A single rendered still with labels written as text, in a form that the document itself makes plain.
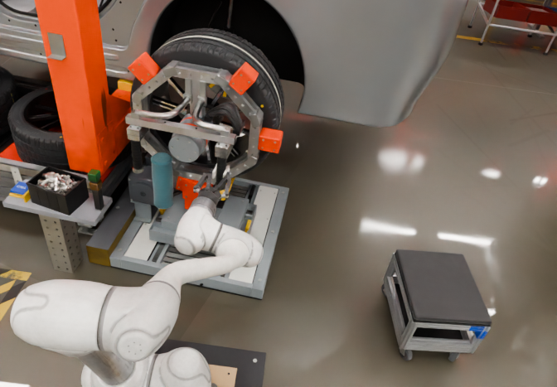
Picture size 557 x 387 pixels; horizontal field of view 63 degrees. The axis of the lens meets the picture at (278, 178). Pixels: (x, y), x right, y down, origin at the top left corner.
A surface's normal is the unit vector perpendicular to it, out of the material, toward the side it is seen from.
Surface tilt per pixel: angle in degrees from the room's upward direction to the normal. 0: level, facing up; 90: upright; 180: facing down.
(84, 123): 90
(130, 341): 70
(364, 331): 0
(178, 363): 7
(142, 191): 90
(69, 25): 90
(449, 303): 0
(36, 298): 19
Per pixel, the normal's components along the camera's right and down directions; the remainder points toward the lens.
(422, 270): 0.11, -0.78
